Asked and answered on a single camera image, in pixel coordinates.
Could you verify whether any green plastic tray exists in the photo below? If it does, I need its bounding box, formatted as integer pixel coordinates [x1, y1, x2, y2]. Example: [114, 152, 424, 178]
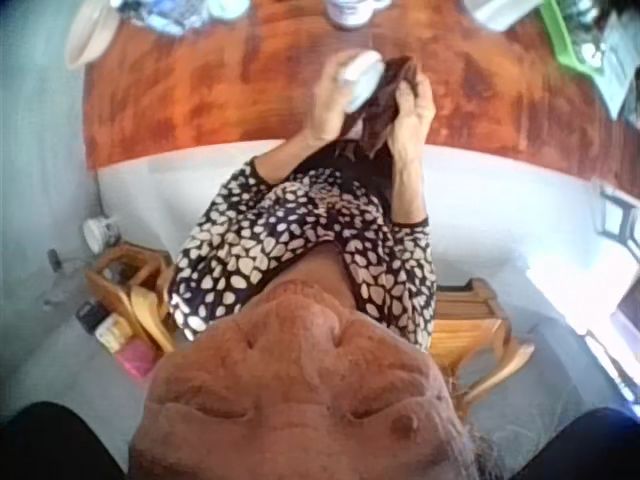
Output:
[541, 0, 610, 77]

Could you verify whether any grey metal fixture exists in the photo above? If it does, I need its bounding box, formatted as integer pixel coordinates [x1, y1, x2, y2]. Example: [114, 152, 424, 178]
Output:
[42, 248, 81, 312]

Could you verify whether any dark frame stand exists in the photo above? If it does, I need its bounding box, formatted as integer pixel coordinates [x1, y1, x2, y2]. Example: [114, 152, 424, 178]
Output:
[593, 183, 640, 242]

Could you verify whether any clear plastic bag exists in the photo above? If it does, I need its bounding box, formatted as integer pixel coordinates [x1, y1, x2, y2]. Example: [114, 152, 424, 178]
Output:
[109, 0, 217, 37]

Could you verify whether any white bowl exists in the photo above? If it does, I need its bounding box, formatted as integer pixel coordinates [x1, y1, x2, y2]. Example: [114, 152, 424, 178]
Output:
[63, 0, 122, 70]

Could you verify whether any dark brown cloth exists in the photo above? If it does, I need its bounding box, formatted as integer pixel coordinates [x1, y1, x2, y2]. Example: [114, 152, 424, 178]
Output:
[349, 55, 422, 157]

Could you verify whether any person's left hand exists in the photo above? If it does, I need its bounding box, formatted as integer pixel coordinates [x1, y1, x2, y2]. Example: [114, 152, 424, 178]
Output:
[303, 57, 360, 147]

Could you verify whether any white cup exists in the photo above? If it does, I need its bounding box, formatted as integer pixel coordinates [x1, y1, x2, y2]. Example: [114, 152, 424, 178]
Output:
[338, 49, 386, 114]

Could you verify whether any white dish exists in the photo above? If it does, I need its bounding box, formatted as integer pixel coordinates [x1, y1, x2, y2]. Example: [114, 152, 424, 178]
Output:
[463, 0, 547, 32]

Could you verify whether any wooden chair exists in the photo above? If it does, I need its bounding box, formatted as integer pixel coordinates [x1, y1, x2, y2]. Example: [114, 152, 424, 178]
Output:
[83, 243, 537, 417]

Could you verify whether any white patterned mug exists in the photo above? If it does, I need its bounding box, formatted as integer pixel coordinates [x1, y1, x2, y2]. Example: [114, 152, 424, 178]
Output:
[81, 214, 122, 255]

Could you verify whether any pink packet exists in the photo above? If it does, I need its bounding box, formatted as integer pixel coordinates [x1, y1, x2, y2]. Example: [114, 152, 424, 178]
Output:
[116, 339, 157, 377]

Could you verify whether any person's right hand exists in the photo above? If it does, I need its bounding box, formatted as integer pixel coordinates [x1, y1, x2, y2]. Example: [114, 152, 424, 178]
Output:
[386, 74, 438, 162]

